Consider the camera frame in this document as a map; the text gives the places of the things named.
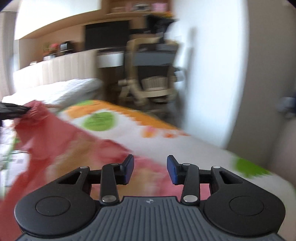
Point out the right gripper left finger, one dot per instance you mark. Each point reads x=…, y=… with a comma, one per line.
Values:
x=112, y=175

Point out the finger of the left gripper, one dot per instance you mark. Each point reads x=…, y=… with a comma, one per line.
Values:
x=10, y=111

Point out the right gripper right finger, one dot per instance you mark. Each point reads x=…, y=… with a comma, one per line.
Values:
x=187, y=175

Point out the pink ribbed cardigan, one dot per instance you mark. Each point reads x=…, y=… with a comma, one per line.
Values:
x=44, y=137

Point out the cartoon print bed mat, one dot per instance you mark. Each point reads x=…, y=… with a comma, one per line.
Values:
x=122, y=130

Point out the white quilted pillow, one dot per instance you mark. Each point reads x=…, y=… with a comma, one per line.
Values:
x=70, y=92

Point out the potted red flower plant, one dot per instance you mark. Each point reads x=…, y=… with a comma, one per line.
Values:
x=49, y=49

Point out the beige padded headboard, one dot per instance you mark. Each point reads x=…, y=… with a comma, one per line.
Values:
x=80, y=65

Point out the black kettle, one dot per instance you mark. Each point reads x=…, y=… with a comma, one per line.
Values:
x=66, y=46

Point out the white desk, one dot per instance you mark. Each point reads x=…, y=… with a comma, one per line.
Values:
x=107, y=58

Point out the beige mesh office chair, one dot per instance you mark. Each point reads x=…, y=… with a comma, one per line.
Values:
x=149, y=71

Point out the grey plush toy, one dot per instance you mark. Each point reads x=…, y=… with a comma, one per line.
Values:
x=286, y=105

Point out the black monitor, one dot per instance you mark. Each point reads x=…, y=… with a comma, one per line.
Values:
x=107, y=35

